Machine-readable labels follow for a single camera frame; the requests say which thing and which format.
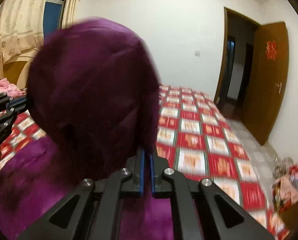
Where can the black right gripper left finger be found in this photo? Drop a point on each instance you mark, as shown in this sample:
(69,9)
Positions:
(94,209)

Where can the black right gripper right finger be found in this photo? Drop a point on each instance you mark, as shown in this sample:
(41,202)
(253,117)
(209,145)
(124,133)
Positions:
(201,209)

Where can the purple quilted hooded jacket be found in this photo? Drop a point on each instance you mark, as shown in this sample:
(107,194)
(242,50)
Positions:
(94,91)

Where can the pile of clothes on floor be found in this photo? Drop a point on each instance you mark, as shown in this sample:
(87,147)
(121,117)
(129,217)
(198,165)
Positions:
(285,187)

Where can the pink floral folded blanket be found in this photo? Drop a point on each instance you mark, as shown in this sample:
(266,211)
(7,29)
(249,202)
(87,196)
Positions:
(11,89)

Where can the beige wooden headboard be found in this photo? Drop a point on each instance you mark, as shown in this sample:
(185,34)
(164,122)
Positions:
(16,70)

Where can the red patchwork bear bedspread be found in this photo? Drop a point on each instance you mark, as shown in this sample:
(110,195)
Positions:
(192,135)

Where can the beige patterned left curtain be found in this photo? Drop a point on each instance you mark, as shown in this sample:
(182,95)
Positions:
(21,28)

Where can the beige patterned curtain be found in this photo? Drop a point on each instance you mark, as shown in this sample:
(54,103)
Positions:
(68,13)
(21,28)

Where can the dark blue window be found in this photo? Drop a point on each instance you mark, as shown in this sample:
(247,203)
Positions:
(53,15)

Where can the beige patterned right curtain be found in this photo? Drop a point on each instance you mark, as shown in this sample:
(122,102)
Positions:
(68,13)

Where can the brown wooden door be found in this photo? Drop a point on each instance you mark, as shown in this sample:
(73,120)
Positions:
(262,102)

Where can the red paper door decoration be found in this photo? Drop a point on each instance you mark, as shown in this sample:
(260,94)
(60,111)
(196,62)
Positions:
(271,50)

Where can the metal door handle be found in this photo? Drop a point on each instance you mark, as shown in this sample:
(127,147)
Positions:
(279,86)

